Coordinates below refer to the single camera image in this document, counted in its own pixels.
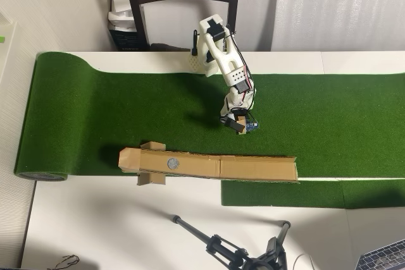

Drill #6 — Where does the thin black wire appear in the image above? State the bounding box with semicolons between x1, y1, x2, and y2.
55;254;80;269

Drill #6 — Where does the black tripod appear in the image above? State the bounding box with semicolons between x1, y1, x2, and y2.
170;214;292;270

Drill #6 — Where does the thin white cable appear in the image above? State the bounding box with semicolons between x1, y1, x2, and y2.
292;252;316;270

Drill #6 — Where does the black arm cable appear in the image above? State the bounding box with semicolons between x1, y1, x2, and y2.
226;25;256;113

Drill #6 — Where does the white pleated curtain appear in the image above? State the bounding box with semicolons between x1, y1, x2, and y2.
271;0;405;52

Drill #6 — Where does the gray laptop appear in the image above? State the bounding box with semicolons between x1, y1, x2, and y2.
354;240;405;270

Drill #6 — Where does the dark printed box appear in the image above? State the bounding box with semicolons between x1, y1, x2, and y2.
109;28;149;52

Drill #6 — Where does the white plastic appliance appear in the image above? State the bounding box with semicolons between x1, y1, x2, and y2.
106;10;137;32

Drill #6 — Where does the cardboard ramp support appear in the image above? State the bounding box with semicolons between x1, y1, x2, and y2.
136;141;167;187

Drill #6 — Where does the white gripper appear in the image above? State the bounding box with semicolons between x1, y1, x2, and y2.
220;102;255;122

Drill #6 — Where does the long cardboard ramp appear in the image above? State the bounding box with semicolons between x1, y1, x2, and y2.
118;145;301;185

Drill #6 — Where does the long green turf mat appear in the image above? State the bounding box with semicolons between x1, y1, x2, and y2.
14;51;405;184

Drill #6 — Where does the red arm wire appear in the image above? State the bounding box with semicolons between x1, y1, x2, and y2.
240;67;254;103

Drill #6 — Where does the cardboard camera mount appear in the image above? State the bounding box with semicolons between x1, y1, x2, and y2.
235;116;248;136

